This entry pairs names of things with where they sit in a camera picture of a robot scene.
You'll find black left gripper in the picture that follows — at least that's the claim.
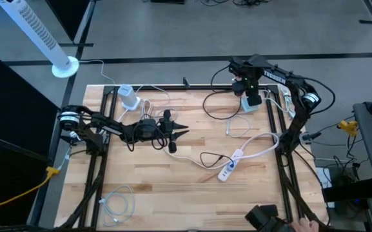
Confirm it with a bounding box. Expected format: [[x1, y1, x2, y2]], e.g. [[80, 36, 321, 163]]
[[157, 108, 191, 154]]

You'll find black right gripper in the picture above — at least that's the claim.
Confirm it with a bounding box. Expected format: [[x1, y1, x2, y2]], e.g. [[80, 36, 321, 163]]
[[230, 71, 264, 108]]

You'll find thin white USB cable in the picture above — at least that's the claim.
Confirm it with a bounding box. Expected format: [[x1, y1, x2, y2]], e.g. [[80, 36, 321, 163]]
[[225, 114, 253, 139]]

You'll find short black USB cable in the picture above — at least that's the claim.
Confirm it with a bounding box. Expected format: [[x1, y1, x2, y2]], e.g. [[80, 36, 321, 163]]
[[199, 151, 237, 169]]

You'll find lavender braided USB cable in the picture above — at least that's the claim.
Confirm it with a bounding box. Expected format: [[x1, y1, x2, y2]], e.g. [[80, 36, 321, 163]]
[[135, 84, 179, 130]]

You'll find white tower power strip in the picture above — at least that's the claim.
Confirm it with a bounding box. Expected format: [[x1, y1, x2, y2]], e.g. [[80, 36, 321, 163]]
[[117, 83, 141, 111]]

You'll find white charging cable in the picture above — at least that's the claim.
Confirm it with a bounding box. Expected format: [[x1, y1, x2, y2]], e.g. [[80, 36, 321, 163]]
[[97, 182, 137, 227]]

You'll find mint green cube socket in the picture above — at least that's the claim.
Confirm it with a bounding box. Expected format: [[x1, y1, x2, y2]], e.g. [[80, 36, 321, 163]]
[[240, 95, 264, 114]]

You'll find yellow plug connector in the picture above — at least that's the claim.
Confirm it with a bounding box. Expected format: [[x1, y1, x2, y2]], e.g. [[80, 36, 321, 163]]
[[336, 119, 360, 138]]

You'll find white paper sheet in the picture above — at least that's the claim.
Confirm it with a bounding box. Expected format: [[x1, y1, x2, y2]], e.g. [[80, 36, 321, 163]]
[[314, 166, 335, 209]]

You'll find black box on floor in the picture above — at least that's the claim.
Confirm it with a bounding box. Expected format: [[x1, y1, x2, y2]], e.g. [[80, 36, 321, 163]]
[[328, 164, 360, 188]]

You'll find person's hand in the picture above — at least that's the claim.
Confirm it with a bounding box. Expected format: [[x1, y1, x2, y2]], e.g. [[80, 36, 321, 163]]
[[297, 217, 320, 232]]

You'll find large black partition panel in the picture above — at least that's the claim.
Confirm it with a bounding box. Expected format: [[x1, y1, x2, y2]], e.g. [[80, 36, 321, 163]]
[[0, 43, 61, 226]]

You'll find white tower fan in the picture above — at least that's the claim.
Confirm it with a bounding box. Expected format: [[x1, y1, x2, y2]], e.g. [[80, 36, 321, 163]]
[[0, 0, 80, 79]]

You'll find pale green cube socket cord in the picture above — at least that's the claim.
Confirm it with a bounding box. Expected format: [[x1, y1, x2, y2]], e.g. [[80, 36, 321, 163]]
[[262, 84, 299, 120]]

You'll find black cable with metal plug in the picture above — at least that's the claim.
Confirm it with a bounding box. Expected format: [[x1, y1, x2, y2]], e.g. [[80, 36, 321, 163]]
[[300, 122, 356, 148]]

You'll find white fan power cord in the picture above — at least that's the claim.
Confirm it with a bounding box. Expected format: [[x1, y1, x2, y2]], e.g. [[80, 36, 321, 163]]
[[77, 59, 119, 85]]

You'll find short white connector cable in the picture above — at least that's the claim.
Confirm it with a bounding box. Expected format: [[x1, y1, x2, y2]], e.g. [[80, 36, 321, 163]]
[[56, 146, 73, 171]]

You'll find yellow extension cable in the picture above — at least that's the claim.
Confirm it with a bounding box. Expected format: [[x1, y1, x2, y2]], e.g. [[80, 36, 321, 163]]
[[0, 166, 61, 211]]

